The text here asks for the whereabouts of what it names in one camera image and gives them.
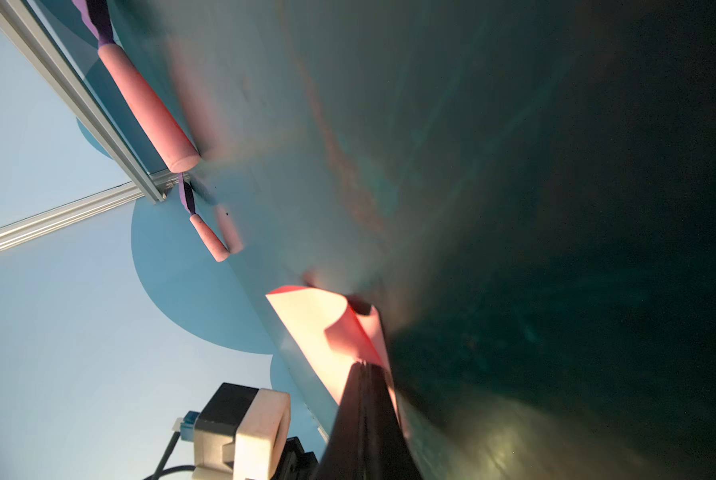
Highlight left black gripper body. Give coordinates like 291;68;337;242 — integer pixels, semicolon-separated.
271;437;319;480

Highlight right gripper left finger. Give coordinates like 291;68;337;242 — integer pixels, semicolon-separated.
314;363;367;480

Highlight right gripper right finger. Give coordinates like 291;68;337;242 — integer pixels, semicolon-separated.
365;364;422;480

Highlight pink square paper sheet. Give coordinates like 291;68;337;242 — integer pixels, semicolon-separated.
266;285;409;437

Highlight left purple pink spatula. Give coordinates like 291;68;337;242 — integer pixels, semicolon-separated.
177;173;230;262

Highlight purple pink spatula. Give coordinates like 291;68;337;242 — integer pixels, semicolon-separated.
72;0;201;175
177;173;230;262

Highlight right purple pink spatula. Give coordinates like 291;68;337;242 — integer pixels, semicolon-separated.
72;0;201;175

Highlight left aluminium frame post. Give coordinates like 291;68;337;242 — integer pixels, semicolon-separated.
0;169;182;263

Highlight horizontal aluminium frame bar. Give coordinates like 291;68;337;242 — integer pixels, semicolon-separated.
0;1;166;203

